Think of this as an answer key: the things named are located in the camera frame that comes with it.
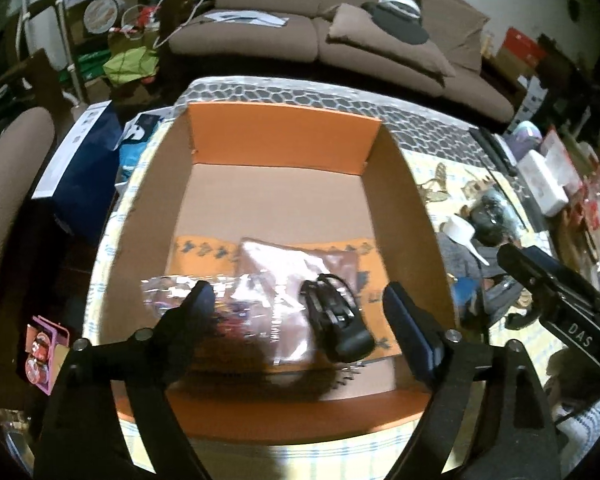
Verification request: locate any orange knit towel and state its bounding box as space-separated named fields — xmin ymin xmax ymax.
xmin=166 ymin=235 xmax=400 ymax=370

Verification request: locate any black hair clip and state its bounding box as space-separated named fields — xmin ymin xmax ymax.
xmin=299 ymin=274 xmax=376 ymax=363

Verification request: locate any brown plastic packet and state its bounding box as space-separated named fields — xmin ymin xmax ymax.
xmin=235 ymin=238 xmax=358 ymax=366

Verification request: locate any shiny foil candy bag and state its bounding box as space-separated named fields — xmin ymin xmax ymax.
xmin=140 ymin=274 xmax=258 ymax=340

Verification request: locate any grey knit headband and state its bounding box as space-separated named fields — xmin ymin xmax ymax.
xmin=437 ymin=232 xmax=522 ymax=326

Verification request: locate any white tissue box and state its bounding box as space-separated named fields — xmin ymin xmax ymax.
xmin=517 ymin=151 xmax=568 ymax=218

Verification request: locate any clear dome black container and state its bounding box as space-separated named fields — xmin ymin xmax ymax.
xmin=468 ymin=188 xmax=524 ymax=247

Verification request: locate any white scoop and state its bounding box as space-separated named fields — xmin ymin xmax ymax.
xmin=441 ymin=214 xmax=490 ymax=266

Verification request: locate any gold hair claw clip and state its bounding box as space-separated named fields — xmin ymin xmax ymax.
xmin=417 ymin=162 xmax=450 ymax=204

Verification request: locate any black remote control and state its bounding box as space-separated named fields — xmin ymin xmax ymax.
xmin=469 ymin=127 xmax=518 ymax=177

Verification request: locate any dark blue box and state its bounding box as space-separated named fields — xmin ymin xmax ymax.
xmin=32 ymin=101 xmax=122 ymax=240

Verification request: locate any brown chair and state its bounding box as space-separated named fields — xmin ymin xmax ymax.
xmin=0 ymin=106 xmax=56 ymax=346

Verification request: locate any orange cardboard box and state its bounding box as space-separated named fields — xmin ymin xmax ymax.
xmin=84 ymin=102 xmax=456 ymax=443

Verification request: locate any white black headset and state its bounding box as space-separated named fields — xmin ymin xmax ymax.
xmin=362 ymin=0 xmax=429 ymax=46

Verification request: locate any brown cushion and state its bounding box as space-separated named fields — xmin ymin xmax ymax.
xmin=327 ymin=3 xmax=456 ymax=78

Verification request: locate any brown sofa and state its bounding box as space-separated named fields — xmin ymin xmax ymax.
xmin=160 ymin=0 xmax=514 ymax=125

